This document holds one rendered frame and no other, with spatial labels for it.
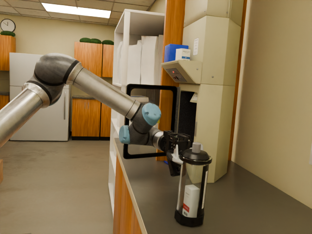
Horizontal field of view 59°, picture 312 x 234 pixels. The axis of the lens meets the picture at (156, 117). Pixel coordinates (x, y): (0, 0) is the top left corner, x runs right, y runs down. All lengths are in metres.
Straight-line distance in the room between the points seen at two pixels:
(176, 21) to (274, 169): 0.95
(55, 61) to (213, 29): 0.69
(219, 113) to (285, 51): 0.45
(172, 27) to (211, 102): 0.55
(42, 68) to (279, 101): 1.09
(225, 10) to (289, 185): 0.85
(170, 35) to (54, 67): 0.80
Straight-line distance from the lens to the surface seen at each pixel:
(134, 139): 1.09
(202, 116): 1.28
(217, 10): 1.33
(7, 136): 0.99
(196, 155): 0.89
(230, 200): 1.22
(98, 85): 1.00
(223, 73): 1.31
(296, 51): 1.45
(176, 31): 1.63
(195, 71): 1.26
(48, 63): 1.03
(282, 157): 1.48
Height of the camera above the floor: 1.41
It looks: 7 degrees down
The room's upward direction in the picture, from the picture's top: 4 degrees clockwise
